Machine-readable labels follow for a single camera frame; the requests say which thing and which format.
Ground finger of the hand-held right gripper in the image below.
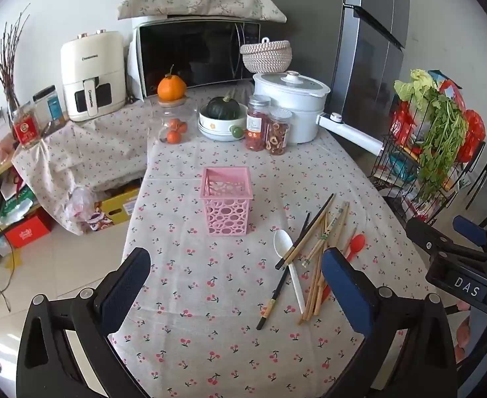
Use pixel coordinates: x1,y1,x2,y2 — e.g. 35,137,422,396
453,216,487,254
405,218,487,275

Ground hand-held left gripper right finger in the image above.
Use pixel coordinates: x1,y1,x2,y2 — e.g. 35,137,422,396
321,247,463,398

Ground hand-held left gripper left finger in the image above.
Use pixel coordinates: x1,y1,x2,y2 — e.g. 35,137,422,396
15,247,152,398

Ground pile of bamboo chopsticks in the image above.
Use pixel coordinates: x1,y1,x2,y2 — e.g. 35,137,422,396
297,201,359,326

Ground black chopstick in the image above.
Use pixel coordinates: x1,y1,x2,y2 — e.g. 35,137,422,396
275,193,335,270

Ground pink plastic utensil basket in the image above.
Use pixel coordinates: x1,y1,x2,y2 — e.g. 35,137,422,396
202,167,253,237

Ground person's right hand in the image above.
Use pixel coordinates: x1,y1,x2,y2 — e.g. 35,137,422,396
453,299,475,363

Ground red plastic spoon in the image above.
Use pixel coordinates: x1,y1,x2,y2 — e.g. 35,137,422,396
321,233,366,304

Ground yellow cardboard box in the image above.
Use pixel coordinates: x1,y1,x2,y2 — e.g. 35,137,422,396
98,186,141,227

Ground white plastic spoon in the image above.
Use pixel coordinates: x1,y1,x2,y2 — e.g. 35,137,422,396
273,230,306,315

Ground green leafy herbs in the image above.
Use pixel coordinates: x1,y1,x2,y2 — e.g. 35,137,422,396
418,91,469,204

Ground clear plastic bag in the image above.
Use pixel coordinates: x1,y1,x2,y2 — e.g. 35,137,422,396
65,186,100,233

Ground red snack bag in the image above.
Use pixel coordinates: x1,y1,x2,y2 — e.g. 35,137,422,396
390,99,419,147
455,108,487,163

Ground cherry print tablecloth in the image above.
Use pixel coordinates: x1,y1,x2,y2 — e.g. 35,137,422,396
111,83,435,398

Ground red cardboard box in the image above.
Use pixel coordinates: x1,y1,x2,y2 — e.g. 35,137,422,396
4,216,54,250

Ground green packet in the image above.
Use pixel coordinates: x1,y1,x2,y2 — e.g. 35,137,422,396
1,197,42,223

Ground cherry print cabinet cloth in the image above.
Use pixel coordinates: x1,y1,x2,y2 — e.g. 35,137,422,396
11,103,161,236

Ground napa cabbage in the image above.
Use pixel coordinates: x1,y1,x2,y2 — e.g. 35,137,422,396
394,70,440,111

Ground jar of dried fruit rings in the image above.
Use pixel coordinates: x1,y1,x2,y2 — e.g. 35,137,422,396
267,108,293,157

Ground grey refrigerator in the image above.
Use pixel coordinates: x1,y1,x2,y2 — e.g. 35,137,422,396
252,0,411,162

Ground glass jar with wooden lid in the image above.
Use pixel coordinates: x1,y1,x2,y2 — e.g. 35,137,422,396
152,96,193,146

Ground white ceramic bowl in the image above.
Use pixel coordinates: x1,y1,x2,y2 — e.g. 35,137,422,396
197,105,247,142

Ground white electric pot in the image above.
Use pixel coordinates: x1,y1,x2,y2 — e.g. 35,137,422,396
253,71,383,157

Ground red label glass jar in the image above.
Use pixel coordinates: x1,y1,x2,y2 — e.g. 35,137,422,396
8,103,41,150

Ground jar of red dried fruit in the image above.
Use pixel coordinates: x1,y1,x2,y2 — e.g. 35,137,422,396
245,95,272,152

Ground blue label black lid jar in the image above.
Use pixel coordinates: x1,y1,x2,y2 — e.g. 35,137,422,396
33,85,68,127

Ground dark green squash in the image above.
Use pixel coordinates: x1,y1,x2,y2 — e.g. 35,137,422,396
207,95,241,120

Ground large orange fruit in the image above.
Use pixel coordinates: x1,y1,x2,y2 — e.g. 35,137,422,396
157,65,187,101

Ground white rimmed glass pot lid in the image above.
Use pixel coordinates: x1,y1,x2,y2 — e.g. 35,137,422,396
254,71,330,97

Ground cream air fryer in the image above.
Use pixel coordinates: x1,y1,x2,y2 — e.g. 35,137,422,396
60,30,127,123

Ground black microwave oven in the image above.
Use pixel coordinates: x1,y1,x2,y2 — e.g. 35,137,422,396
132,16,263,99

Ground woven lidded basket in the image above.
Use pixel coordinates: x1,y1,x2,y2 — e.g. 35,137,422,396
240,37,293,74

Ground bare dried branches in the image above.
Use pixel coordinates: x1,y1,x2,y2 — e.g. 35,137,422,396
0,4,31,109

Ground floral fabric cover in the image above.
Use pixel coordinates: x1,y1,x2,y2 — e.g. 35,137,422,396
117,0,288,24

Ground black wire rack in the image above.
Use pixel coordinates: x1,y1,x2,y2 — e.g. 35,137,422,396
368,133,487,225

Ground black cable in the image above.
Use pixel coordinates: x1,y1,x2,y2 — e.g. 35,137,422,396
0,253,17,312

